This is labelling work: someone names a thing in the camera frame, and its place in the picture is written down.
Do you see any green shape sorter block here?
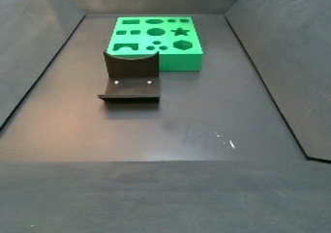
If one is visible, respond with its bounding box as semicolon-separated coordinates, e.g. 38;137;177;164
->
105;16;202;72

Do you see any black curved holder stand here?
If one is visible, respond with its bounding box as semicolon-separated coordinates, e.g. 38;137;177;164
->
98;53;160;102

